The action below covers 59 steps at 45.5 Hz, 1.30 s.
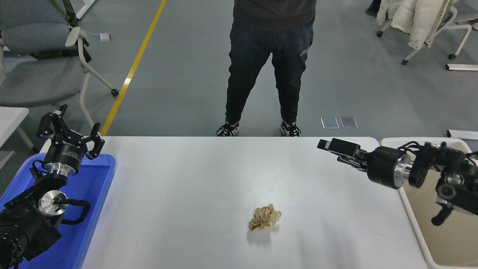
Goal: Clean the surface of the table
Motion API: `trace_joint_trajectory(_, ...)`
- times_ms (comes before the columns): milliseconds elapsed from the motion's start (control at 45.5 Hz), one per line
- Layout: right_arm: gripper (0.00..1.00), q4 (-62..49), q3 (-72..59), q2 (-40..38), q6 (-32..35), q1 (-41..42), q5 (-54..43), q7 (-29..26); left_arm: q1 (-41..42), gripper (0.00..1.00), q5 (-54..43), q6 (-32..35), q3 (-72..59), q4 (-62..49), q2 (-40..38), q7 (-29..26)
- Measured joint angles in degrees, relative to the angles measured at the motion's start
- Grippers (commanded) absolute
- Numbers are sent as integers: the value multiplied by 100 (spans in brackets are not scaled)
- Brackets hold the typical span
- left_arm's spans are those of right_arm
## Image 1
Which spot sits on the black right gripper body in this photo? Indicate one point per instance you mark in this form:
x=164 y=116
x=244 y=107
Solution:
x=381 y=166

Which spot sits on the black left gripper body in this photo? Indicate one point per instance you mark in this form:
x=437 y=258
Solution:
x=67 y=153

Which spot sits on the tan paper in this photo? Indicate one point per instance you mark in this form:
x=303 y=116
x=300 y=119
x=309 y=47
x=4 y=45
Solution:
x=264 y=218

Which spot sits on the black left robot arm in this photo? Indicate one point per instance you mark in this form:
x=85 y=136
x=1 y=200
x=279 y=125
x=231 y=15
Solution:
x=22 y=228

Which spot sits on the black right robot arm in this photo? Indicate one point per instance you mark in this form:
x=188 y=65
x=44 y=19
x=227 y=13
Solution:
x=455 y=179

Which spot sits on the silver floor plate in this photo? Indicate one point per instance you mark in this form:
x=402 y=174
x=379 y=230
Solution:
x=329 y=123
x=348 y=122

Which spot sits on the grey padded office chair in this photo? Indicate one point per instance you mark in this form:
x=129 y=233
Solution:
x=37 y=78

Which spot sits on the small white side table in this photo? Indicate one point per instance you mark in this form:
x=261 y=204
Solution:
x=9 y=119

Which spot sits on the blue plastic tray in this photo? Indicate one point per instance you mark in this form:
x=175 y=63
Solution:
x=93 y=194

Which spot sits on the large pale bin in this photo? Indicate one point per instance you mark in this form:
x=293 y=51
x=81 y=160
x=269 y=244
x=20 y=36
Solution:
x=422 y=231

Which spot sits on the white table foot bar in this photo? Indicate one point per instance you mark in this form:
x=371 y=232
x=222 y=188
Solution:
x=463 y=134
x=463 y=67

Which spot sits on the white table leg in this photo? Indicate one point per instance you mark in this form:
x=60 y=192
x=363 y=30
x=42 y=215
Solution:
x=86 y=9

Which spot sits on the person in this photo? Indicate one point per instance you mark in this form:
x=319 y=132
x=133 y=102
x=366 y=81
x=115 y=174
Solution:
x=269 y=48
x=373 y=10

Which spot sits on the cream puffy coat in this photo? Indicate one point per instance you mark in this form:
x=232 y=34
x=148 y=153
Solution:
x=418 y=18

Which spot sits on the grey seat chair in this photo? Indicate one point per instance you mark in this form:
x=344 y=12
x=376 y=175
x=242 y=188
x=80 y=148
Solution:
x=468 y=9

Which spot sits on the white frame wheeled chair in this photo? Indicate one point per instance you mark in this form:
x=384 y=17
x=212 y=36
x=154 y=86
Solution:
x=463 y=37

